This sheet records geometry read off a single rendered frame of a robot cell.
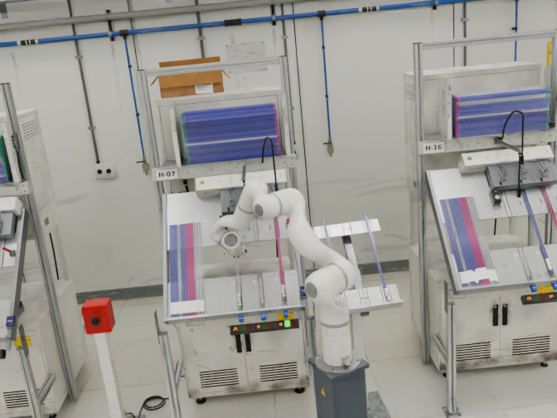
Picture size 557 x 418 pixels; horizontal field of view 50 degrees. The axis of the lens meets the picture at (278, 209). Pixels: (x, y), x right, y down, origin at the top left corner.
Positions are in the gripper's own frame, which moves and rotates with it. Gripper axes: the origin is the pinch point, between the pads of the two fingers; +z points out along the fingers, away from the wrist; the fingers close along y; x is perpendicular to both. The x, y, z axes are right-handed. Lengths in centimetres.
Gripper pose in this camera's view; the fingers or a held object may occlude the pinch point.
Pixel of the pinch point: (236, 254)
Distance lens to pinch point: 306.2
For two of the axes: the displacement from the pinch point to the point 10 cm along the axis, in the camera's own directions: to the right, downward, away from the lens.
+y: -10.0, 1.0, -0.2
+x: 1.0, 9.5, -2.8
